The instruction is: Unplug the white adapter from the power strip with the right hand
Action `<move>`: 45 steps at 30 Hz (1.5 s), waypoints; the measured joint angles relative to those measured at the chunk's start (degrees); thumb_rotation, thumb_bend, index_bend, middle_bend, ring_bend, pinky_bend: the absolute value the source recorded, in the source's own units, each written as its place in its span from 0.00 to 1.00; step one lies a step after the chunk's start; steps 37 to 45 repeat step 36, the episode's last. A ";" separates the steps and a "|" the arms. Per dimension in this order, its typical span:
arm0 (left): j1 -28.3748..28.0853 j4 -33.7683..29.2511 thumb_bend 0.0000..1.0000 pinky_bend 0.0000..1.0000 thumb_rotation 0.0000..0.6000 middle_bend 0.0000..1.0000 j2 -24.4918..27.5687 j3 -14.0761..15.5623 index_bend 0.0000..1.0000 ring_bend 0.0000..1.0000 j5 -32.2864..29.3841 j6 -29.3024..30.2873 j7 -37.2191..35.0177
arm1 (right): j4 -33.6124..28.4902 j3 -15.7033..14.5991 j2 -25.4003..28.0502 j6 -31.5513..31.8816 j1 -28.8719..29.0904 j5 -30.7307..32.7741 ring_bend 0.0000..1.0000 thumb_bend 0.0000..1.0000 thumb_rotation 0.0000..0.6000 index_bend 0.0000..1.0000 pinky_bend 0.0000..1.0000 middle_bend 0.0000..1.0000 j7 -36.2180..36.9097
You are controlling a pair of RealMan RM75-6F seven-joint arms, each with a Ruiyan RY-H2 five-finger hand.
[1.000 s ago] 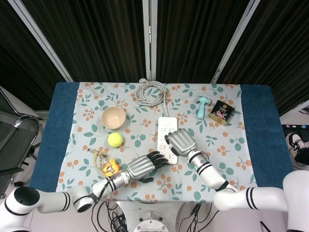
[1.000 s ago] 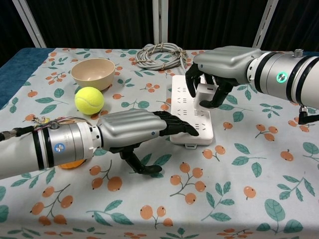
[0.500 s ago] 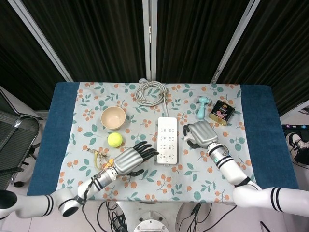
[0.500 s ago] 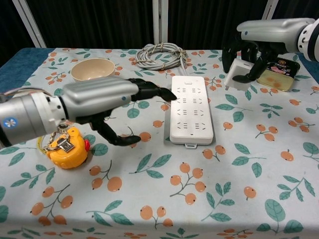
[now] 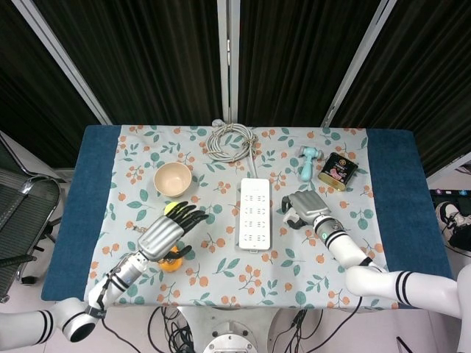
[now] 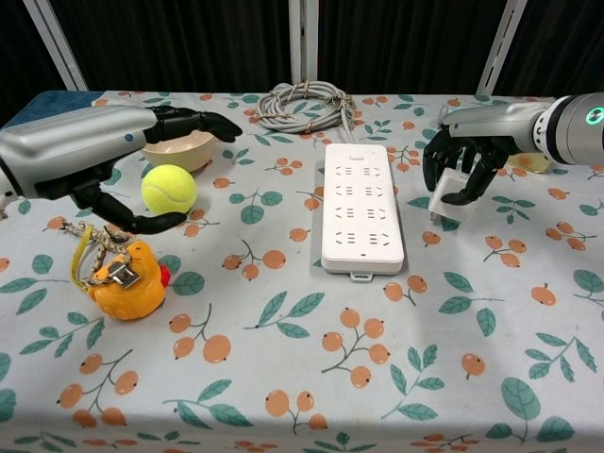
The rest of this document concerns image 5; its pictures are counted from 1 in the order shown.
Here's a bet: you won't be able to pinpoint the black and white sneaker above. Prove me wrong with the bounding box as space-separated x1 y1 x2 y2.
435 201 471 253

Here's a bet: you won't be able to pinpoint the yellow tennis ball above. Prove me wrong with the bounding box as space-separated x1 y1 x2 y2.
163 201 185 218

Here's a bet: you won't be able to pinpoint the floral tablecloth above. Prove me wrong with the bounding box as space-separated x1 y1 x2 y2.
83 124 400 309

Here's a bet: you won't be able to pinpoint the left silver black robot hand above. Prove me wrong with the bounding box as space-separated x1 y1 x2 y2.
137 200 210 263

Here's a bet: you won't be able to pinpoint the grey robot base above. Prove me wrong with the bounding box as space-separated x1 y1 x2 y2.
202 320 259 353

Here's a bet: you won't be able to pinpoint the white power strip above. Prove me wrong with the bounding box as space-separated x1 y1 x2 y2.
238 177 274 254

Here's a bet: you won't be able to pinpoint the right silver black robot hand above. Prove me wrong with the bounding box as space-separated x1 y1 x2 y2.
280 190 331 229

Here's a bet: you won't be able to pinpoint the grey cable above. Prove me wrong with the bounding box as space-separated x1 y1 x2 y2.
205 118 259 180

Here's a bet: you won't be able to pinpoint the black tin can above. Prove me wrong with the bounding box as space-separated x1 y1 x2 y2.
317 151 359 192

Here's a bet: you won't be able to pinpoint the black floor cables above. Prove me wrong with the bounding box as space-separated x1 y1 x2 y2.
283 308 325 353
147 307 196 353

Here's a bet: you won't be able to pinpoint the black lit electronic device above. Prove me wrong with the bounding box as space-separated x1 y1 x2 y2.
429 188 471 197

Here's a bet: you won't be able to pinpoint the black curtain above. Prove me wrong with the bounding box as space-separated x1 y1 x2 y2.
330 0 471 178
238 0 380 128
0 0 101 168
32 0 224 126

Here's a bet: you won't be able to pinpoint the orange tape measure with strap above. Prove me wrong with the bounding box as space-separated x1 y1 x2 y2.
132 224 184 274

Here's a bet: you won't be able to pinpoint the teal toy hammer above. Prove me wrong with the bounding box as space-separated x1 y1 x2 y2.
297 145 325 182

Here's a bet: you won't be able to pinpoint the black mesh office chair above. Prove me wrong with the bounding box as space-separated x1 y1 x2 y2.
0 131 64 303

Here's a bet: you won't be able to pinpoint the beige bowl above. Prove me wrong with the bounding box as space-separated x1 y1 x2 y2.
153 162 193 198

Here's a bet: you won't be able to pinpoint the blue table cloth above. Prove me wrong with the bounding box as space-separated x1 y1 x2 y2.
40 124 453 310

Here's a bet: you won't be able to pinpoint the white metal frame post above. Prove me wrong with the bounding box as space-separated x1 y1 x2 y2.
10 0 113 126
216 0 240 126
319 0 400 128

